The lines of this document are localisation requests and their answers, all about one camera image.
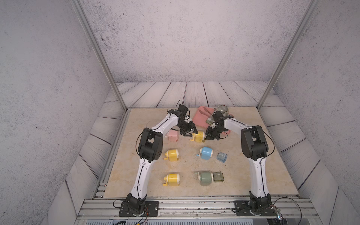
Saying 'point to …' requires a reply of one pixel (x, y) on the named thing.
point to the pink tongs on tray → (205, 113)
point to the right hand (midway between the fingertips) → (204, 137)
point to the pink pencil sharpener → (173, 135)
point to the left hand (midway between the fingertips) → (198, 134)
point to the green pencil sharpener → (206, 178)
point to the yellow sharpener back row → (199, 138)
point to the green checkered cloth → (210, 120)
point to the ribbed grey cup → (223, 109)
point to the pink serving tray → (199, 118)
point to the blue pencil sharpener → (206, 153)
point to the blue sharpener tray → (221, 157)
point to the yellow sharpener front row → (172, 179)
